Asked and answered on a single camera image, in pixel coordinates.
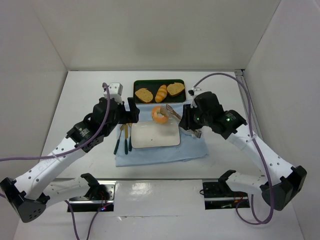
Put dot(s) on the metal tongs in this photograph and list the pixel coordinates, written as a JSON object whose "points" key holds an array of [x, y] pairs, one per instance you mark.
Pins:
{"points": [[194, 133]]}

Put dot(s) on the brown bread slice right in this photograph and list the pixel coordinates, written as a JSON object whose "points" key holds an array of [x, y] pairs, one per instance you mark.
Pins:
{"points": [[175, 89]]}

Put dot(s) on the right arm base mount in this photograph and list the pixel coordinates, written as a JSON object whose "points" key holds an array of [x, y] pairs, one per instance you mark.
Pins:
{"points": [[218, 198]]}

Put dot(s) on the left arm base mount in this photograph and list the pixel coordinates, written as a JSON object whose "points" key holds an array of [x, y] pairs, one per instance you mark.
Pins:
{"points": [[102, 197]]}

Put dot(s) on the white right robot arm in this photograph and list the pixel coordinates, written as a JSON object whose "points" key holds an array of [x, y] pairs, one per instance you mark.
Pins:
{"points": [[281, 181]]}

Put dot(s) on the golden bread roll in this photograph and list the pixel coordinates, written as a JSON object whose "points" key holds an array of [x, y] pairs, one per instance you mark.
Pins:
{"points": [[161, 94]]}

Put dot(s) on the white rectangular plate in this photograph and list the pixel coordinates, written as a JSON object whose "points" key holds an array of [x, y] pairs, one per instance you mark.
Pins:
{"points": [[149, 134]]}

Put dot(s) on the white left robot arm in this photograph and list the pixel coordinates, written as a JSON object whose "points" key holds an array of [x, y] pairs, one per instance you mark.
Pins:
{"points": [[34, 191]]}

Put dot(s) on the pink glazed donut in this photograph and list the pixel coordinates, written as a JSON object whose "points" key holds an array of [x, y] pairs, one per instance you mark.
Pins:
{"points": [[160, 115]]}

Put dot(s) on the brown bread slice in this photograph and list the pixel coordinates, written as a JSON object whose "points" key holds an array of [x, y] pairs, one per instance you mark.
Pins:
{"points": [[175, 89], [144, 95]]}

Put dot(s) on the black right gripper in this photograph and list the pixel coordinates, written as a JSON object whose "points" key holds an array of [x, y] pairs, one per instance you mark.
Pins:
{"points": [[186, 118]]}

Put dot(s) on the light blue cloth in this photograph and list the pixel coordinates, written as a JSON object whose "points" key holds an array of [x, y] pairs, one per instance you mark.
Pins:
{"points": [[189, 148]]}

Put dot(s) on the gold knife green handle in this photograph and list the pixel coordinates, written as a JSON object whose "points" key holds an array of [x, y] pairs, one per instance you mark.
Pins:
{"points": [[126, 133]]}

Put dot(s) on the dark green tray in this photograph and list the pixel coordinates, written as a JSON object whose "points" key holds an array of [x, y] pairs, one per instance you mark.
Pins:
{"points": [[152, 85]]}

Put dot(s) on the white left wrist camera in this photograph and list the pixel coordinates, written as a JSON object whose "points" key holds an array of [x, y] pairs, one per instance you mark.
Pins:
{"points": [[114, 91]]}

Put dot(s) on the gold spoon green handle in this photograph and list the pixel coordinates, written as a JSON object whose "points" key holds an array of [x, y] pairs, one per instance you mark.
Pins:
{"points": [[130, 137]]}

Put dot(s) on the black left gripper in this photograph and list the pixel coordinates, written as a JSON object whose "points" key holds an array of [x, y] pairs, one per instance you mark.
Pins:
{"points": [[132, 110]]}

